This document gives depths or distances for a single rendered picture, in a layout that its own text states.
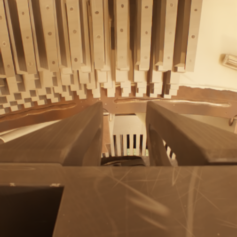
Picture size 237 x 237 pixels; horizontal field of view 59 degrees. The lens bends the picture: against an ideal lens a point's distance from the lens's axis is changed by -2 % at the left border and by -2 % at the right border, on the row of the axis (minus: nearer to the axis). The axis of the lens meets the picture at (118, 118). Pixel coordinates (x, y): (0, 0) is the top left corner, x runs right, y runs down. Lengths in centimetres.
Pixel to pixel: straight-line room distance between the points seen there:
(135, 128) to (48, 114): 46
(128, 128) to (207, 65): 46
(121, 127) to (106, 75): 52
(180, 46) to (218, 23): 17
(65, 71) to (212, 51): 24
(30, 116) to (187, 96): 26
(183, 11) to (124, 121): 57
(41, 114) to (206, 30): 30
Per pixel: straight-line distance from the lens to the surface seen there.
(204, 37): 39
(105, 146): 35
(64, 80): 27
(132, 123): 77
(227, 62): 38
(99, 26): 22
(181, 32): 24
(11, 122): 39
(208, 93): 38
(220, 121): 44
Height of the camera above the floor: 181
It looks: 83 degrees down
